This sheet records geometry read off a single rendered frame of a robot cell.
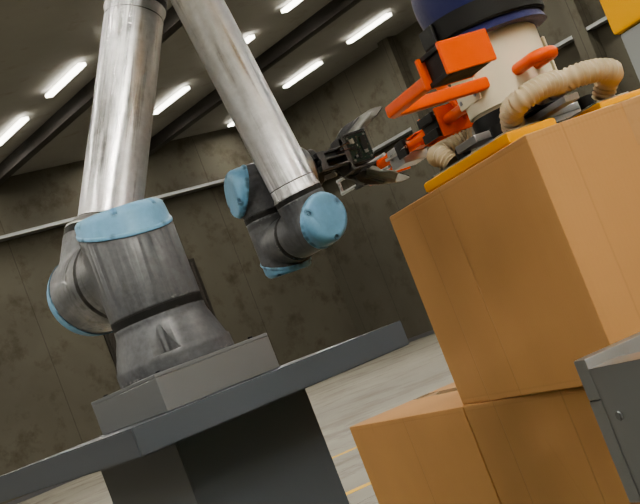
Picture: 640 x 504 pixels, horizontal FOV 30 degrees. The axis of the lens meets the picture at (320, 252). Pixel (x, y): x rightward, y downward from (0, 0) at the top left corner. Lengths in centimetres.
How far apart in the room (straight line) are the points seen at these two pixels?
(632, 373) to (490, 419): 71
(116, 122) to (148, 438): 73
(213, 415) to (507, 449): 81
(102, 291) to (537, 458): 84
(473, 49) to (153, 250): 57
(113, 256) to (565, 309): 71
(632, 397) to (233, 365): 59
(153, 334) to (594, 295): 67
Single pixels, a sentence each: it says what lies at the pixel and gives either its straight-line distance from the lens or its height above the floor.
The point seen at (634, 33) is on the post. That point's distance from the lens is 114.
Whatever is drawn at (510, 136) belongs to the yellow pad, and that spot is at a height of 96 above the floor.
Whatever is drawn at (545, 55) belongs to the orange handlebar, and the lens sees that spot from 206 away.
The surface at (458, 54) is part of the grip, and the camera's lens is 177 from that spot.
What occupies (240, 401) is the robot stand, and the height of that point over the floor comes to 73.
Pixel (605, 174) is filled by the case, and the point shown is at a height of 84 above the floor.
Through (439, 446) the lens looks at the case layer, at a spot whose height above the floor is 47.
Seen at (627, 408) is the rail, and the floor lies 53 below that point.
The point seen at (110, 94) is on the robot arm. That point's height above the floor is 130.
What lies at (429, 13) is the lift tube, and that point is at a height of 123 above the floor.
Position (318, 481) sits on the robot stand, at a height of 57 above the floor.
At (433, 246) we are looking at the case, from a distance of 224.
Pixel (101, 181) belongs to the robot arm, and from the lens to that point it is 208.
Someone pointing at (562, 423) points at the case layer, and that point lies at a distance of 209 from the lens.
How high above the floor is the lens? 77
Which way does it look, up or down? 4 degrees up
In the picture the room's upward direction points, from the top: 21 degrees counter-clockwise
